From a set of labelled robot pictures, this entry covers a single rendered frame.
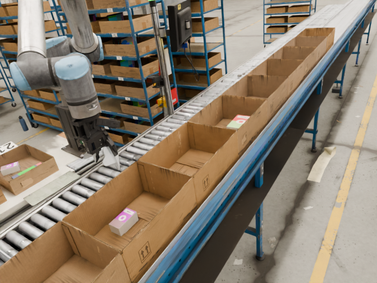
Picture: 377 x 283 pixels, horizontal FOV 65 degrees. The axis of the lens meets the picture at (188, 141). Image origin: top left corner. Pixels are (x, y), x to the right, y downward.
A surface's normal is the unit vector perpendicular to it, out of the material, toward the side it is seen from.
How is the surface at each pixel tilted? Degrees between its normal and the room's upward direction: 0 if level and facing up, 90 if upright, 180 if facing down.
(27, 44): 30
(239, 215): 0
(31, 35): 36
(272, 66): 90
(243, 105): 89
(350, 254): 0
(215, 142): 89
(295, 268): 0
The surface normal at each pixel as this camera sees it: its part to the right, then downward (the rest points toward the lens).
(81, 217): 0.84, 0.17
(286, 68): -0.55, 0.46
